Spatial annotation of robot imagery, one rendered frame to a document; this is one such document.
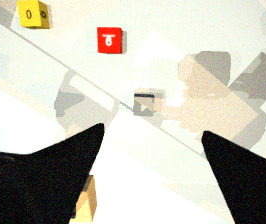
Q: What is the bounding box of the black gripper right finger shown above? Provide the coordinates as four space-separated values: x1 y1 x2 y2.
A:
201 131 266 224

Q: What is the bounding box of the red block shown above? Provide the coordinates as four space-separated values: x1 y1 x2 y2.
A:
97 27 122 54

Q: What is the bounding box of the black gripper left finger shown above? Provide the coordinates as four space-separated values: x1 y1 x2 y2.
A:
0 123 105 224

